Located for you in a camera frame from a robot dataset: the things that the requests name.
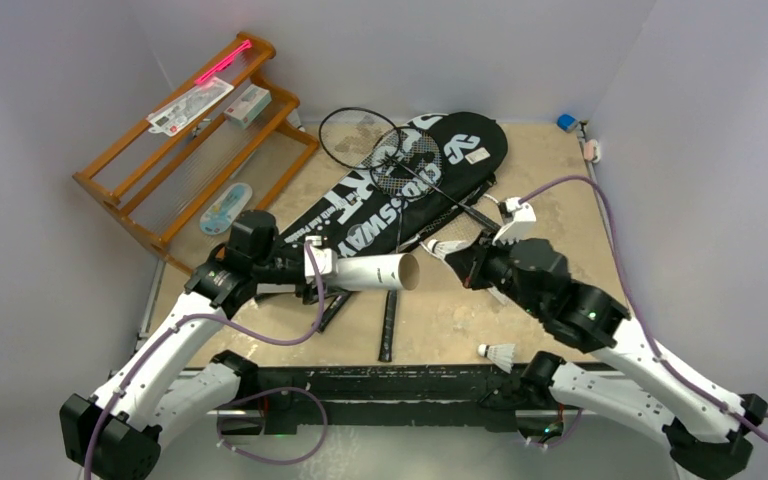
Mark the white frame badminton racket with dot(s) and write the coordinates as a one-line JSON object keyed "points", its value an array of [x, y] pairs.
{"points": [[458, 225]]}

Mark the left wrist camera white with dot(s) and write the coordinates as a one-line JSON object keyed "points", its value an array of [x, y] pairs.
{"points": [[318, 259]]}

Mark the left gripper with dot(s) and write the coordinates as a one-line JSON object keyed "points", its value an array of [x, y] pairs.
{"points": [[304, 290]]}

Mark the pink white small object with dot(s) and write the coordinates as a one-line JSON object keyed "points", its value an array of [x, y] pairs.
{"points": [[591, 151]]}

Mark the white shuttlecock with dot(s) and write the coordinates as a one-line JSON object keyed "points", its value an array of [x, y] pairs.
{"points": [[500, 355], [442, 248]]}

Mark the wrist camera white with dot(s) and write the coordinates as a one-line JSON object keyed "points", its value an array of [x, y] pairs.
{"points": [[518, 218], [318, 259]]}

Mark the white shuttlecock tube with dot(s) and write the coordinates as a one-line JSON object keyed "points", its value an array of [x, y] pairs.
{"points": [[380, 272]]}

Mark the black badminton racket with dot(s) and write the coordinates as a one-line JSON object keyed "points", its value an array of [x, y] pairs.
{"points": [[384, 156]]}

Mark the small teal white box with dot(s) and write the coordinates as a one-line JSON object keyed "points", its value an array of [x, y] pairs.
{"points": [[245, 109]]}

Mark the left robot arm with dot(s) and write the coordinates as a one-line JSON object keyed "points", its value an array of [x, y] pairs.
{"points": [[232, 275]]}

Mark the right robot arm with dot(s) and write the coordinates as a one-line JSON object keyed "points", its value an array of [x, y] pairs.
{"points": [[703, 427]]}

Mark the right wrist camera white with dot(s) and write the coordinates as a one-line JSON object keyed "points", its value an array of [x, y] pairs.
{"points": [[518, 218]]}

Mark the blue toothbrush blister pack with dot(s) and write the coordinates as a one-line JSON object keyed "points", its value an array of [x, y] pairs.
{"points": [[220, 215]]}

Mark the black racket under bag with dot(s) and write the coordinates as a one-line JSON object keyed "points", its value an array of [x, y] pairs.
{"points": [[415, 240]]}

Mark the white packaged card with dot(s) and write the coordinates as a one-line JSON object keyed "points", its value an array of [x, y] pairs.
{"points": [[181, 112]]}

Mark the wooden tiered shelf rack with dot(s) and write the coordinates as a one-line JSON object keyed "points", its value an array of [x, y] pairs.
{"points": [[157, 187]]}

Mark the blue small object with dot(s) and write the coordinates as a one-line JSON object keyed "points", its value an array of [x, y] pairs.
{"points": [[567, 123]]}

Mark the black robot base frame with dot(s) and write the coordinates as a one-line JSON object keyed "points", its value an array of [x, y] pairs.
{"points": [[287, 397]]}

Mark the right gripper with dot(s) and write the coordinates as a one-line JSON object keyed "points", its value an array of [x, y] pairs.
{"points": [[478, 263]]}

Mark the black racket bag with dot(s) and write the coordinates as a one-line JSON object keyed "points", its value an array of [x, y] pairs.
{"points": [[397, 185]]}

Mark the white shuttlecock front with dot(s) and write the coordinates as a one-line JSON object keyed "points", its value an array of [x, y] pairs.
{"points": [[500, 355]]}

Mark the black racket on bag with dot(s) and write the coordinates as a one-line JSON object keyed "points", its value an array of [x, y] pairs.
{"points": [[406, 165]]}

